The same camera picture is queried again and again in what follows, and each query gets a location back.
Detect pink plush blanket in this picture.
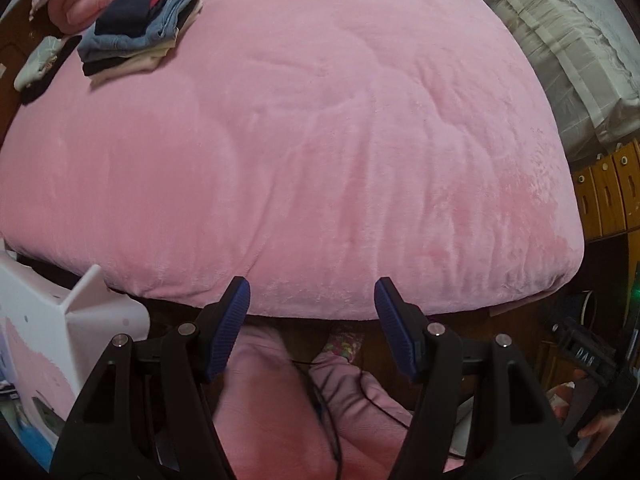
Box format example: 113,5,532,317
0,0,586,322

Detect folded black cloth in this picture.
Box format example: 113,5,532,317
82,56,132,78

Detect red and navy jacket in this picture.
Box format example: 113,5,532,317
94,0,175,39

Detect white and black socks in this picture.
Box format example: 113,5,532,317
20,35,84,106

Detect stack of folded clothes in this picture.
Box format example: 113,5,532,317
80,0,202,64

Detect floral slipper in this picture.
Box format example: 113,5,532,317
322,326,364,362

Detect person's pink pants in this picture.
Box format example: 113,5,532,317
214,326,476,480

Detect black cable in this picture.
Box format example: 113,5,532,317
289,354,417,480

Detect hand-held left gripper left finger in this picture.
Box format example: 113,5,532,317
50,276,251,480

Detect folded cream cloth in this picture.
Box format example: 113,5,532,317
90,0,205,82

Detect yellow wooden drawer cabinet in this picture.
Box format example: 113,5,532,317
570,139,640,242

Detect small white printed cloth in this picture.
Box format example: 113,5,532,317
13,36,69,92

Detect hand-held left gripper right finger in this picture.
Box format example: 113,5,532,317
374,276,577,480

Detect white curtain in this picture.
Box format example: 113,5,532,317
467,0,640,162

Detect person's right hand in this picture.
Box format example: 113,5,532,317
575,408,627,442

